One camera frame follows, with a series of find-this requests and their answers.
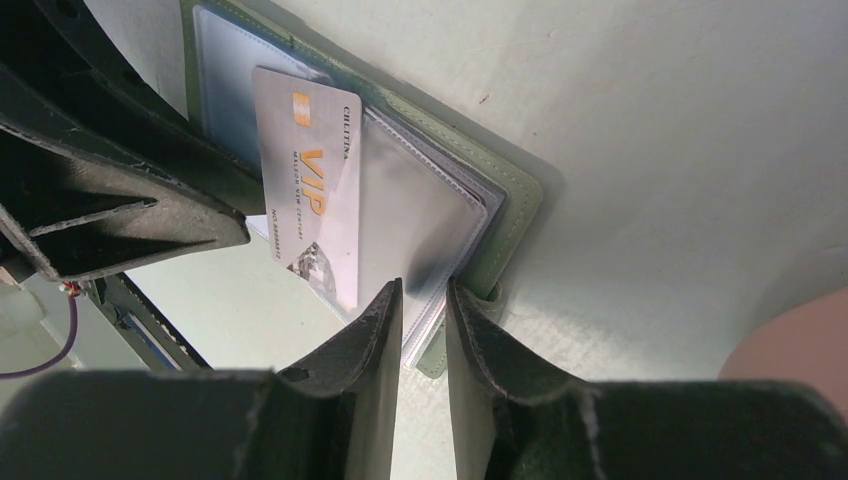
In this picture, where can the pink oval plastic tray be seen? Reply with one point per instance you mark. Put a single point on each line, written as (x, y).
(807, 344)

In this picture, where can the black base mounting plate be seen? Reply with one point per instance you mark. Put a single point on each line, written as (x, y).
(142, 325)

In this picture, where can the green leather card holder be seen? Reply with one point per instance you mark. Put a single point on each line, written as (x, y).
(434, 204)

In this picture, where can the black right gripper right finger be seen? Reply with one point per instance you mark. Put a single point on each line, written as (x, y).
(515, 415)

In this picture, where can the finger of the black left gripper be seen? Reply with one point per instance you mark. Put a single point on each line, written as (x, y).
(79, 206)
(89, 78)

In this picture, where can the white printed credit card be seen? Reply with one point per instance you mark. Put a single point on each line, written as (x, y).
(310, 138)

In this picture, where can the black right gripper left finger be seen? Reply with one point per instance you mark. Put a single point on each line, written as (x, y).
(330, 415)

